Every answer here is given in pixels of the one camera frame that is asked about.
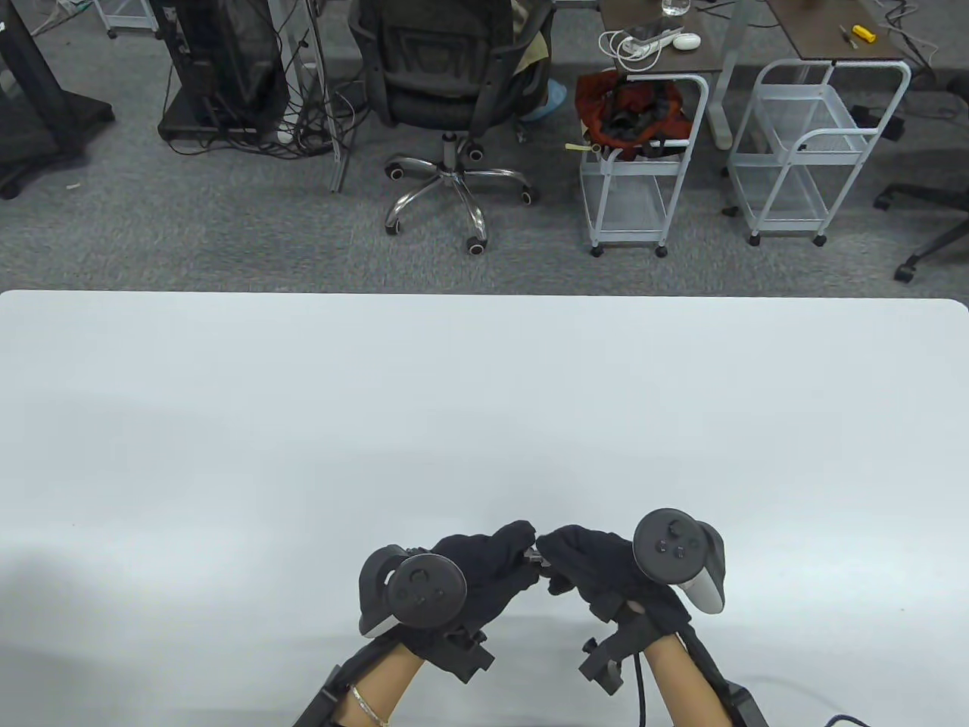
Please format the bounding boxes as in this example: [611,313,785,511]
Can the person's right hand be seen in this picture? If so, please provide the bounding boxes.
[536,525,696,638]

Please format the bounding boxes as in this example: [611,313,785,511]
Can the person's left hand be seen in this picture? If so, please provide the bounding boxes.
[407,520,541,654]

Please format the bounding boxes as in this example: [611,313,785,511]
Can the person's left forearm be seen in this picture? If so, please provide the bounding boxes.
[337,644,425,724]

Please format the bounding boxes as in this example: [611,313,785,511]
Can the person's right forearm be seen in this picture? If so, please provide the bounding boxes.
[640,632,731,724]

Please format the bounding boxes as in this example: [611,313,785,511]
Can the dark grey left hand controller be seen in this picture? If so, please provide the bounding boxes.
[358,545,467,637]

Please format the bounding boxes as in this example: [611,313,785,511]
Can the dark grey hand controller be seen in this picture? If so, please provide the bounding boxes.
[633,508,728,616]
[358,545,467,637]

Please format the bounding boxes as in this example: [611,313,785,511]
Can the dark grey right hand controller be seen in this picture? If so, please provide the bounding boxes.
[633,508,728,616]

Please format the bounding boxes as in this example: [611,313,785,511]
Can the white utility cart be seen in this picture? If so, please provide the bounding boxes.
[727,59,913,247]
[579,72,710,258]
[95,0,160,39]

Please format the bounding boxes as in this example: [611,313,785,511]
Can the red bag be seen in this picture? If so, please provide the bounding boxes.
[575,68,693,160]

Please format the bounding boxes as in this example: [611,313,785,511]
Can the black office chair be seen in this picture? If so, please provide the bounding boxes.
[348,0,557,254]

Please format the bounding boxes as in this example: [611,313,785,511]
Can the black chair base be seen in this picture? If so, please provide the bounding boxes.
[874,182,969,282]

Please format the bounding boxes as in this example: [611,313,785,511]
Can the brown desk with white leg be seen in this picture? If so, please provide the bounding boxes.
[597,0,758,150]

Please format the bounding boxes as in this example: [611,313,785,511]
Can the black power adapter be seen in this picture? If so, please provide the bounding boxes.
[848,105,905,141]

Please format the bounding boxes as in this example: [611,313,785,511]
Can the black computer tower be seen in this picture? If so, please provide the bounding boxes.
[149,0,292,145]

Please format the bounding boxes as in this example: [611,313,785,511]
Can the black floor stand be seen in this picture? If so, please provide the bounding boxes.
[0,0,116,199]

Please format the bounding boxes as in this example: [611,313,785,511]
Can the silver bracelet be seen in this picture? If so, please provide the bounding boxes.
[348,685,388,726]

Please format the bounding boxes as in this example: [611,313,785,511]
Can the aluminium frame post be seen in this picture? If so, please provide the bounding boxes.
[303,0,351,194]

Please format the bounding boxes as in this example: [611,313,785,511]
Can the tangle of black cables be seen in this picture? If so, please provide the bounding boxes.
[163,0,364,160]

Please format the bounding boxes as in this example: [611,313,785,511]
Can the white power strip with cable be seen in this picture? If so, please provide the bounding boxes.
[600,27,686,65]

